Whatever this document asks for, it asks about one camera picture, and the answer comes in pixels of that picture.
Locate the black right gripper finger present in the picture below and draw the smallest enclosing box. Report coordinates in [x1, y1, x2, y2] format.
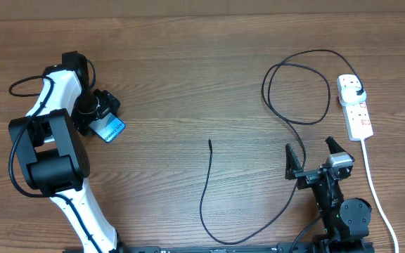
[285, 143, 303, 180]
[325, 136, 345, 155]

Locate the Samsung Galaxy smartphone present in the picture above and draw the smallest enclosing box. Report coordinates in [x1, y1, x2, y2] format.
[89, 112, 126, 143]

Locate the black USB charging cable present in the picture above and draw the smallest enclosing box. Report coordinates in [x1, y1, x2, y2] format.
[199, 48, 366, 246]

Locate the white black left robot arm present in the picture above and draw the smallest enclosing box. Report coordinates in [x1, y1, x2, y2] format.
[8, 51, 127, 252]

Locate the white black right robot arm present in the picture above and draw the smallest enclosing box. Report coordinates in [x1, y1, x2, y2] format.
[277, 136, 375, 252]

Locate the white charger plug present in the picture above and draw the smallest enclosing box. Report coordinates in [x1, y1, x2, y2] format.
[339, 86, 367, 106]

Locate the white power strip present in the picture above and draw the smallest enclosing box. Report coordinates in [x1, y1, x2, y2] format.
[336, 74, 373, 141]

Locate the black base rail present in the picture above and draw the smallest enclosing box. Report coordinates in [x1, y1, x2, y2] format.
[61, 241, 375, 253]

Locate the white power strip cord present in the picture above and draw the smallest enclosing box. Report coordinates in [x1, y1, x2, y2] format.
[359, 138, 400, 253]

